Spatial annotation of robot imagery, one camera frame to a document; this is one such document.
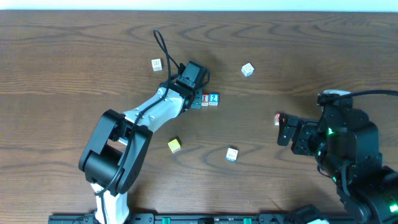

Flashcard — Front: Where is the red letter I block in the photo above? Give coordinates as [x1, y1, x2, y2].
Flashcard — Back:
[201, 94, 210, 106]

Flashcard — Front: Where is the blue number 2 block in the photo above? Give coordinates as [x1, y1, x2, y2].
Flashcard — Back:
[209, 93, 220, 106]

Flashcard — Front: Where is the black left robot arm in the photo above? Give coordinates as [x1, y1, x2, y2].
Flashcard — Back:
[78, 61, 210, 223]

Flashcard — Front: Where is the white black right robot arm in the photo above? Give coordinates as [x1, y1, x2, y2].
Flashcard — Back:
[275, 90, 397, 223]

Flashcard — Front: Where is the red white block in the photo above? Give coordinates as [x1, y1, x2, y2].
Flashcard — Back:
[274, 113, 280, 126]

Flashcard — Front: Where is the white block with number 5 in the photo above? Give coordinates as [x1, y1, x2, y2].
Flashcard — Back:
[151, 58, 162, 72]

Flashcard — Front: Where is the yellow wooden block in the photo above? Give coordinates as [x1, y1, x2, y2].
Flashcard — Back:
[168, 138, 181, 153]

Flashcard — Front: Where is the white block with green side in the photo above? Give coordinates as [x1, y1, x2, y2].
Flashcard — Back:
[241, 63, 255, 77]

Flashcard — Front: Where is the white block blue edge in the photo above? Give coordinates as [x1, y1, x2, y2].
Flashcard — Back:
[225, 148, 239, 162]

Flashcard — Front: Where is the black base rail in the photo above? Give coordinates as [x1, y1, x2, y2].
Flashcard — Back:
[48, 203, 358, 224]

